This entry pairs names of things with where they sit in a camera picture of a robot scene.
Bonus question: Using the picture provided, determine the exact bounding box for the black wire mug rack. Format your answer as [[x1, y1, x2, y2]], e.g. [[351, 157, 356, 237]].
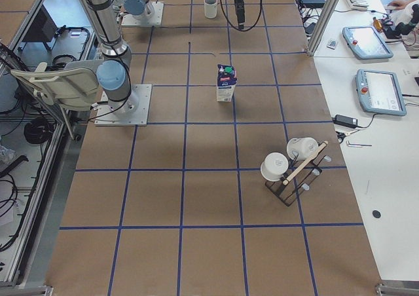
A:
[[264, 141, 331, 207]]

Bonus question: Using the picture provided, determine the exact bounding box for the white ceramic mug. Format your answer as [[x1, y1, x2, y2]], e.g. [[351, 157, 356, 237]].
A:
[[204, 0, 218, 19]]

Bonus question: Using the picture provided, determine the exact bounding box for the white cup front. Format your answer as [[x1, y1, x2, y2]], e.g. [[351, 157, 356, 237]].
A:
[[261, 152, 289, 182]]

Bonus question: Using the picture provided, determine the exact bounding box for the lower teach pendant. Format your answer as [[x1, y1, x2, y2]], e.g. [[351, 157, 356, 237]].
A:
[[355, 69, 407, 116]]

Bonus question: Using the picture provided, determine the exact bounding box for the black braided cable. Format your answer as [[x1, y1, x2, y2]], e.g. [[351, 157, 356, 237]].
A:
[[219, 0, 264, 32]]

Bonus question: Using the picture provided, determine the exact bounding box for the teach pendant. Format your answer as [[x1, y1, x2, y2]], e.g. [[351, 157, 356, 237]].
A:
[[355, 69, 407, 116], [342, 26, 393, 60]]

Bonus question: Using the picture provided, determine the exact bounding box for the brown paper table cover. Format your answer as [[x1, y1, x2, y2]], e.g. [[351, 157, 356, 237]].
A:
[[46, 0, 380, 295]]

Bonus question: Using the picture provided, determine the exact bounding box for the blue white milk carton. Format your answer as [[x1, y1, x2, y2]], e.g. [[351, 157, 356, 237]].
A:
[[216, 64, 237, 102]]

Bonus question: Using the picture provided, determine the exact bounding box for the white cup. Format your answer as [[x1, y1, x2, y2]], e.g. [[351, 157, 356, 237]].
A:
[[261, 152, 289, 182], [287, 137, 318, 160]]

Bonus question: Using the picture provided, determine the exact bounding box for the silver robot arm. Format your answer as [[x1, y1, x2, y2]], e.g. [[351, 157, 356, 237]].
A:
[[81, 0, 155, 117], [123, 0, 155, 20]]

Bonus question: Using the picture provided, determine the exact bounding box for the aluminium frame post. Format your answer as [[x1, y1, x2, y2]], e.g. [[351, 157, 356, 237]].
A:
[[306, 0, 339, 56]]

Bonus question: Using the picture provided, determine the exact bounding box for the grey office chair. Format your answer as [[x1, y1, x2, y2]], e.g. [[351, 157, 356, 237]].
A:
[[10, 58, 105, 143]]

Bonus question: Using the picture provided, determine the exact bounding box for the white cup rear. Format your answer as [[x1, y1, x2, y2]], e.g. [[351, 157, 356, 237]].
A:
[[287, 137, 318, 160]]

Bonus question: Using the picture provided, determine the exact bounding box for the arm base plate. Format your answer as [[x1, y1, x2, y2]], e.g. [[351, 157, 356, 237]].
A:
[[94, 84, 153, 126], [121, 0, 164, 27]]

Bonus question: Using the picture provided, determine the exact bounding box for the upper teach pendant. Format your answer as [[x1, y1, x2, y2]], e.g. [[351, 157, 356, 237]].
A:
[[342, 26, 393, 60]]

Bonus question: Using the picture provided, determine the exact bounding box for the black power adapter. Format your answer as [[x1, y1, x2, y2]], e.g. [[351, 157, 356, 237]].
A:
[[332, 114, 358, 129]]

